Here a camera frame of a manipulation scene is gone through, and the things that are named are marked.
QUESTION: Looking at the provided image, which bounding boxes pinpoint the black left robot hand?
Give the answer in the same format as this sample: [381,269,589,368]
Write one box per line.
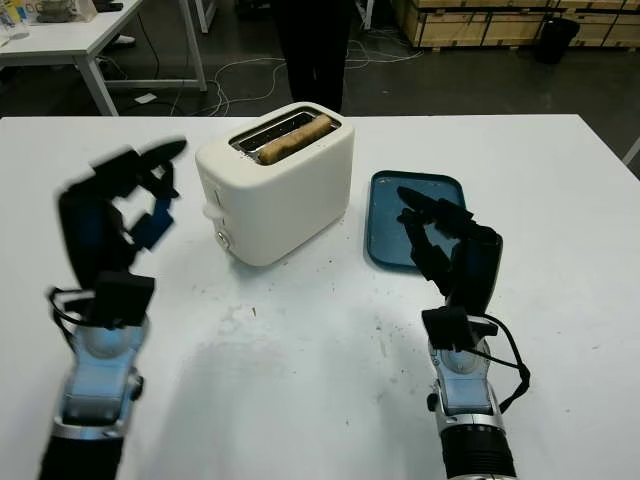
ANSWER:
[54,138,189,301]

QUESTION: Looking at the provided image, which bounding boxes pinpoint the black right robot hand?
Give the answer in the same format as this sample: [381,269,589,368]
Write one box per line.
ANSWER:
[396,186,504,317]

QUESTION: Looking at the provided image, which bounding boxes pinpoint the white two-slot toaster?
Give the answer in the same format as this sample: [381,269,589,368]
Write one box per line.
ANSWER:
[194,101,356,267]

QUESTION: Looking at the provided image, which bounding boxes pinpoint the brown bread slice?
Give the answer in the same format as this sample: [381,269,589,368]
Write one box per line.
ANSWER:
[257,114,333,166]

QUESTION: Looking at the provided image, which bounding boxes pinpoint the blue rectangular tray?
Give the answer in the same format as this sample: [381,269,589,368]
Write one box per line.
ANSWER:
[363,169,469,274]

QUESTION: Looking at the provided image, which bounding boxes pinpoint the white office desk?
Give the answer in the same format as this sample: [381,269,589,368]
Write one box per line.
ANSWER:
[0,0,209,117]

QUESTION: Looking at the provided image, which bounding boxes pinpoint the grey desk object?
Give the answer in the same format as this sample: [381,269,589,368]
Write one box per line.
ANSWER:
[34,0,96,24]

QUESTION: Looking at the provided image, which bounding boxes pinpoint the clear labelled cup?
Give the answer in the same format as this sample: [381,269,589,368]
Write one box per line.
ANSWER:
[0,0,31,46]

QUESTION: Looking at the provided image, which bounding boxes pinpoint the black waste bin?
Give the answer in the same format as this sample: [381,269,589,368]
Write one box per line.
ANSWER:
[537,17,582,65]

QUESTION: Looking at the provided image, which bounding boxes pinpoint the wooden crates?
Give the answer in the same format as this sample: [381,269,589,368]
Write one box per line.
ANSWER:
[402,0,640,50]

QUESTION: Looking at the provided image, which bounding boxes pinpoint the person in black trousers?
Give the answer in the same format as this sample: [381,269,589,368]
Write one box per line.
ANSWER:
[273,0,351,115]

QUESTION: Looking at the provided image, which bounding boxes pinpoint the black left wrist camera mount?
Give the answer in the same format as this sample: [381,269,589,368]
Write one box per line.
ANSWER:
[89,270,155,329]

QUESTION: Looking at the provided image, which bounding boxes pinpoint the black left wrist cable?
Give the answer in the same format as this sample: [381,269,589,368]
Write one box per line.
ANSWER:
[47,285,96,346]

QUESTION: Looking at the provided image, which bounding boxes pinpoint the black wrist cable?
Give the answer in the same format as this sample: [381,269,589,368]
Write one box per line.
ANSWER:
[482,313,531,409]
[47,285,96,346]

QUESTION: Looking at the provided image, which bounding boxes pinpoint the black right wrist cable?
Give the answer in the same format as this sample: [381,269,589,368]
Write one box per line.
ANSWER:
[482,313,531,409]

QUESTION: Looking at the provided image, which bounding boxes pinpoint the white floor cable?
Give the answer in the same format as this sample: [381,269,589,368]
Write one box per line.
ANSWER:
[212,39,416,117]

